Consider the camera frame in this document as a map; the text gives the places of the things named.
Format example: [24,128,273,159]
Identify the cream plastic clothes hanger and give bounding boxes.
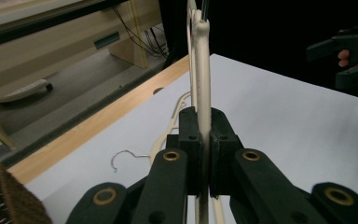
[186,0,227,224]
[111,91,197,174]

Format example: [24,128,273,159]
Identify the brown woven basket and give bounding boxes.
[0,163,53,224]

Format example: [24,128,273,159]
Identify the black curtain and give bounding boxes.
[158,0,358,102]

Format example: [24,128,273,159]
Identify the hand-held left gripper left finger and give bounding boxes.
[166,105,205,197]

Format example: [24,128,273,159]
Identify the light wooden desk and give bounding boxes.
[0,0,163,149]

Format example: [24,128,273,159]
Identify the grey desk drawer handle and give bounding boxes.
[93,31,121,50]

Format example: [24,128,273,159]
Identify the black cables under desk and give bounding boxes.
[111,6,171,59]

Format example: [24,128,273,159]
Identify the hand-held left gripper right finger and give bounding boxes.
[210,106,244,198]

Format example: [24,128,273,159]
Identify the black horizontal frame bar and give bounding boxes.
[0,0,129,51]

